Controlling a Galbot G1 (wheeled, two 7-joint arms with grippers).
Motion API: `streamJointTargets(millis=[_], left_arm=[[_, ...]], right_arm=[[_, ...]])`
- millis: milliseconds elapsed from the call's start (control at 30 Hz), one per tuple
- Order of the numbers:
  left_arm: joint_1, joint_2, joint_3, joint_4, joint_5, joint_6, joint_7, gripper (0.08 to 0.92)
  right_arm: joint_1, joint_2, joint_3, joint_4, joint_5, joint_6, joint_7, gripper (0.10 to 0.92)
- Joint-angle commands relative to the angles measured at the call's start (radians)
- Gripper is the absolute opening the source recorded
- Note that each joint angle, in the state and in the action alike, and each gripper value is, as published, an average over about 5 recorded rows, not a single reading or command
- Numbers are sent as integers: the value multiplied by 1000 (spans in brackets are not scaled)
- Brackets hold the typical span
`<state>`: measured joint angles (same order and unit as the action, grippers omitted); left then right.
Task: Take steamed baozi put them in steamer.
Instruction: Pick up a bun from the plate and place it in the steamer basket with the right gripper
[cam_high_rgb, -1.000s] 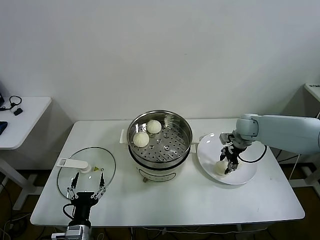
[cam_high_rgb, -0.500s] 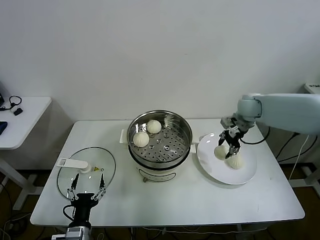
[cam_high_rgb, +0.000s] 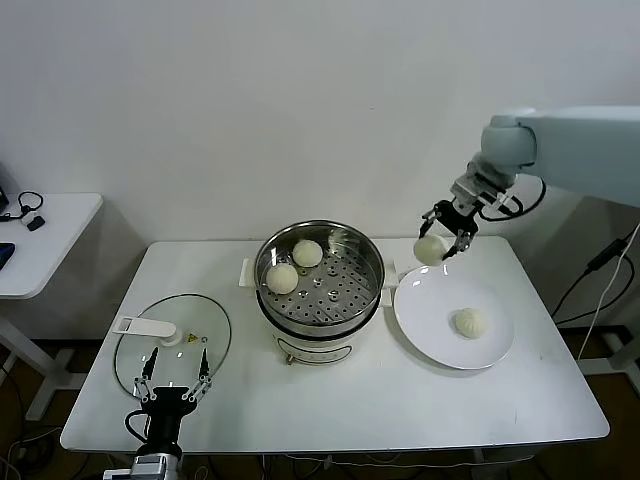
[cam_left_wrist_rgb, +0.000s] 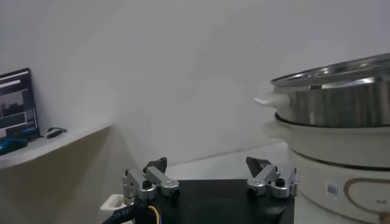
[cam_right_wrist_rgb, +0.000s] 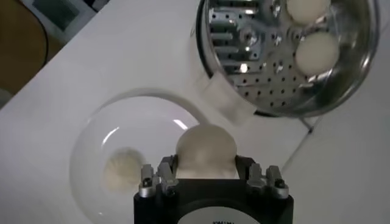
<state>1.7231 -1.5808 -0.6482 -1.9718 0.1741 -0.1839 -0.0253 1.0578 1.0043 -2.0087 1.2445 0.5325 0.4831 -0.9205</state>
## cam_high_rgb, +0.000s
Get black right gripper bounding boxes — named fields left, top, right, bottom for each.
left=418, top=198, right=481, bottom=261

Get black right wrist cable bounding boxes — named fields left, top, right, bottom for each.
left=479, top=177, right=547, bottom=221

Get glass lid with white handle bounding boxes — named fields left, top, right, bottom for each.
left=113, top=293, right=233, bottom=399

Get stainless steel steamer basket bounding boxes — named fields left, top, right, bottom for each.
left=238, top=218, right=401, bottom=337

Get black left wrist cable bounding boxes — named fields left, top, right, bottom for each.
left=124, top=409, right=151, bottom=444

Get white floor cable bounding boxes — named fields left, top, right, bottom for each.
left=9, top=425, right=60, bottom=459

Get black cable with adapter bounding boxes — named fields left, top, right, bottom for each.
left=0, top=191, right=47, bottom=233

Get white steamed baozi bun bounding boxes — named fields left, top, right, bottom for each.
left=452, top=307, right=490, bottom=340
left=412, top=234, right=450, bottom=267
left=292, top=239, right=324, bottom=269
left=265, top=263, right=300, bottom=295

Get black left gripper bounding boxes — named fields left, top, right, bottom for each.
left=132, top=338, right=214, bottom=444

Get white hanging cable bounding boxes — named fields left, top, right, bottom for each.
left=577, top=244, right=636, bottom=362

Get white side table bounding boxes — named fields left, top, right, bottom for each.
left=0, top=192, right=105, bottom=422

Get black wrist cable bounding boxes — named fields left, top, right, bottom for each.
left=124, top=409, right=151, bottom=444
left=479, top=177, right=547, bottom=221

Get white round plate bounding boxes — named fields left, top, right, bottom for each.
left=392, top=264, right=516, bottom=371

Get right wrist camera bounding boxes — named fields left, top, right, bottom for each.
left=449, top=172, right=521, bottom=214

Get white electric pot base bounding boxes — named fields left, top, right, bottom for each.
left=257, top=287, right=394, bottom=370

